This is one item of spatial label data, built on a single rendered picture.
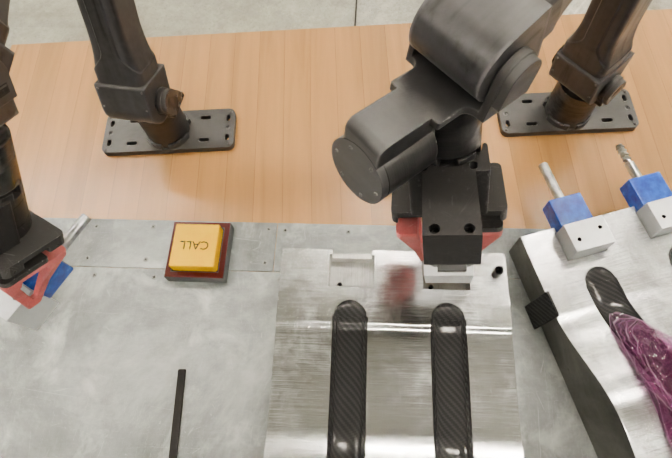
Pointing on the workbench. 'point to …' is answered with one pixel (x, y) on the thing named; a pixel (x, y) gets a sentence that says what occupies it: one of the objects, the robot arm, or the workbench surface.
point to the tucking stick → (177, 413)
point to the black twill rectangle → (542, 310)
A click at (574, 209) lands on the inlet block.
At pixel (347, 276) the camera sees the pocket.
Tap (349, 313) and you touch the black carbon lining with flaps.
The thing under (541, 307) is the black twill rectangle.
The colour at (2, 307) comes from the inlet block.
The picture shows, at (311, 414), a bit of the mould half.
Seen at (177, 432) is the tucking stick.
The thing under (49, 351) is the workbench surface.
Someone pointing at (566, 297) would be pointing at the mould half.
